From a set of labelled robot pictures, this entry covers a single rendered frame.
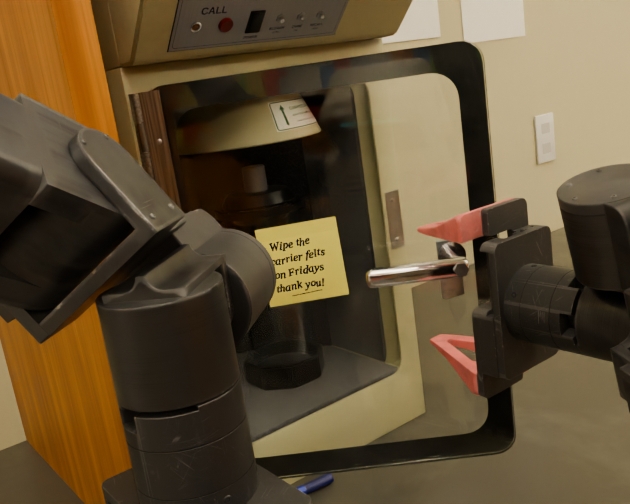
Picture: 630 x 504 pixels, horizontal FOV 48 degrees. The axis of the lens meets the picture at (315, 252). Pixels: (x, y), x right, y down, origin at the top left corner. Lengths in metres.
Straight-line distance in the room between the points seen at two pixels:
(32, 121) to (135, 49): 0.34
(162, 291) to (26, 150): 0.08
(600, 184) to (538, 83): 1.36
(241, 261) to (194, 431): 0.10
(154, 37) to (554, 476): 0.59
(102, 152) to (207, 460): 0.14
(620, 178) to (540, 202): 1.37
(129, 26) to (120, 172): 0.34
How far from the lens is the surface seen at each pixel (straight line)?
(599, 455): 0.86
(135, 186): 0.32
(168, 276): 0.33
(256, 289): 0.38
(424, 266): 0.62
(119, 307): 0.31
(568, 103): 1.91
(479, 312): 0.53
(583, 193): 0.45
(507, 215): 0.55
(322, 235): 0.66
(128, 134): 0.69
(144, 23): 0.63
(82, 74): 0.57
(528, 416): 0.94
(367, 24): 0.79
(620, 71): 2.11
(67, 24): 0.57
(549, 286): 0.51
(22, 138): 0.30
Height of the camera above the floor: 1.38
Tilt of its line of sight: 13 degrees down
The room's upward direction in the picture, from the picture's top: 8 degrees counter-clockwise
